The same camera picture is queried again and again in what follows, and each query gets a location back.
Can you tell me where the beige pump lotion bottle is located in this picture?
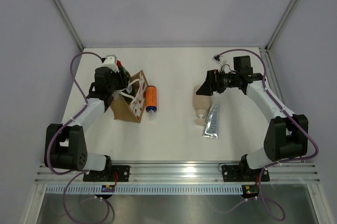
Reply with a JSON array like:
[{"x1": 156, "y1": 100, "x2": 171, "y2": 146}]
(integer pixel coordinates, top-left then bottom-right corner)
[{"x1": 193, "y1": 85, "x2": 211, "y2": 126}]

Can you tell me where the orange blue spray bottle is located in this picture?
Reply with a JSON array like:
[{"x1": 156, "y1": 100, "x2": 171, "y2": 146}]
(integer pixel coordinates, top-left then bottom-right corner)
[{"x1": 145, "y1": 86, "x2": 157, "y2": 119}]

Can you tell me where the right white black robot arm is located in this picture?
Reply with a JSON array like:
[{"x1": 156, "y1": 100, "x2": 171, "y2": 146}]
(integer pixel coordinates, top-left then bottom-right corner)
[{"x1": 195, "y1": 56, "x2": 309, "y2": 181}]

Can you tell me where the green dish soap bottle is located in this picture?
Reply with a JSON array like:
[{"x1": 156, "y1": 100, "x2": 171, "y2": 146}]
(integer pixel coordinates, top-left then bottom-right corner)
[{"x1": 117, "y1": 60, "x2": 130, "y2": 76}]

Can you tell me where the purple cable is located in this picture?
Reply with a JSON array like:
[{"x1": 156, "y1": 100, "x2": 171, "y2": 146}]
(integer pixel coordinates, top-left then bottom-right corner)
[
  {"x1": 212, "y1": 47, "x2": 319, "y2": 221},
  {"x1": 46, "y1": 52, "x2": 110, "y2": 221}
]

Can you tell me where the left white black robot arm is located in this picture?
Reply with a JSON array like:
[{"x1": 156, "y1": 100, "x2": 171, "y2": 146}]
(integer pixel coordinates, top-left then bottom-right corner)
[{"x1": 44, "y1": 66, "x2": 129, "y2": 181}]

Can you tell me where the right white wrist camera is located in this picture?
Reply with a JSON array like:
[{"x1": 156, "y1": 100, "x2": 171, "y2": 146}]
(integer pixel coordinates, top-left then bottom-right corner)
[{"x1": 212, "y1": 55, "x2": 227, "y2": 72}]

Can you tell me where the left aluminium frame post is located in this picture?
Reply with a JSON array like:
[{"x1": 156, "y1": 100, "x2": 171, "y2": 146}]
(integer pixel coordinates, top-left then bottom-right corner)
[{"x1": 51, "y1": 0, "x2": 85, "y2": 51}]

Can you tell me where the right aluminium frame post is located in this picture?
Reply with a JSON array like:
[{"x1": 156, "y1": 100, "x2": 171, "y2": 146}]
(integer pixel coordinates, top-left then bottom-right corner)
[{"x1": 265, "y1": 0, "x2": 299, "y2": 53}]

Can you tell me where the right side aluminium rail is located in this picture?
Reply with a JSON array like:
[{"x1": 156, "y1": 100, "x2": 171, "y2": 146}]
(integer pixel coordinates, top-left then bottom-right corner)
[{"x1": 259, "y1": 47, "x2": 305, "y2": 161}]

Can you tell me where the aluminium frame post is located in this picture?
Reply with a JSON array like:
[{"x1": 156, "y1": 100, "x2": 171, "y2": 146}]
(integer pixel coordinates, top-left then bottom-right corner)
[
  {"x1": 265, "y1": 0, "x2": 299, "y2": 53},
  {"x1": 51, "y1": 0, "x2": 85, "y2": 51}
]

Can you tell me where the white slotted cable duct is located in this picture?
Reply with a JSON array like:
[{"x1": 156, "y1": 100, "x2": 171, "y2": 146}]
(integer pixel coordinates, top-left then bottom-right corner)
[{"x1": 46, "y1": 184, "x2": 243, "y2": 195}]

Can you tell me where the aluminium mounting rail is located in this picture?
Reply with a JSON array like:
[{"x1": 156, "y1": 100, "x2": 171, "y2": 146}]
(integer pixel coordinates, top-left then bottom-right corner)
[{"x1": 34, "y1": 162, "x2": 321, "y2": 184}]

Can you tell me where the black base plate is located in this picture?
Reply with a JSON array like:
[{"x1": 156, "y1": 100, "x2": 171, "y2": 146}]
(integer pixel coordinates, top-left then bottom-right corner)
[
  {"x1": 83, "y1": 165, "x2": 130, "y2": 182},
  {"x1": 221, "y1": 164, "x2": 270, "y2": 182}
]

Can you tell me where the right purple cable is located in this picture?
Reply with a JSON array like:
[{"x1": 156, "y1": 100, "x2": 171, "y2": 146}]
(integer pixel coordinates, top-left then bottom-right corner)
[{"x1": 212, "y1": 47, "x2": 319, "y2": 221}]

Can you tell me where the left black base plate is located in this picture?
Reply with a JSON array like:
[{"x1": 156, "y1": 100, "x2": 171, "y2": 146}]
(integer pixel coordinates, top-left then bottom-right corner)
[{"x1": 83, "y1": 165, "x2": 130, "y2": 182}]

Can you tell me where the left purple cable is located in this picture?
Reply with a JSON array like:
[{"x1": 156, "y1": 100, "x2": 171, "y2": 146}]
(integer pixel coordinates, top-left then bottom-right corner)
[{"x1": 46, "y1": 52, "x2": 110, "y2": 221}]

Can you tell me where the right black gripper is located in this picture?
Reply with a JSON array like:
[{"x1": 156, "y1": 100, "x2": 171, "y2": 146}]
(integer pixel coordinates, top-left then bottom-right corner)
[{"x1": 196, "y1": 68, "x2": 240, "y2": 96}]

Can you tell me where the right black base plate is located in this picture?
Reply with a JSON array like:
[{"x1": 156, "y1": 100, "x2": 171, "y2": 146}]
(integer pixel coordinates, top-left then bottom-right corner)
[{"x1": 221, "y1": 164, "x2": 270, "y2": 182}]

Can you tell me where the silver toothpaste tube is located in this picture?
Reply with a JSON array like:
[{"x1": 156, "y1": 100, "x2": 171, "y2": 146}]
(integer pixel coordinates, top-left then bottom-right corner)
[{"x1": 202, "y1": 103, "x2": 219, "y2": 139}]

